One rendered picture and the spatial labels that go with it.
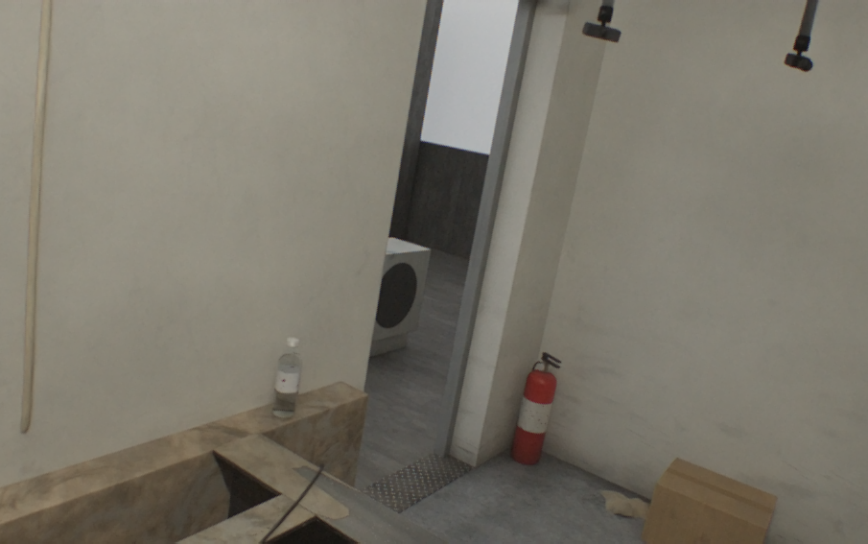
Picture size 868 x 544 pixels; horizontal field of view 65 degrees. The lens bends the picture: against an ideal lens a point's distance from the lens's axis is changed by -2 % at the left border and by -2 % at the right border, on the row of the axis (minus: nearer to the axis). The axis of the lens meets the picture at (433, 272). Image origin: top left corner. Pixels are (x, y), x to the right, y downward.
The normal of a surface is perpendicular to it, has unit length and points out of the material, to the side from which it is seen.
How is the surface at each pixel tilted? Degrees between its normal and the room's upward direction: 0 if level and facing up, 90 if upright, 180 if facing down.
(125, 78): 90
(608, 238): 90
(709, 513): 90
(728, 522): 90
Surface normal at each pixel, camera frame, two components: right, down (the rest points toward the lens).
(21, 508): 0.17, -0.96
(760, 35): -0.57, 0.09
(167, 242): 0.81, 0.26
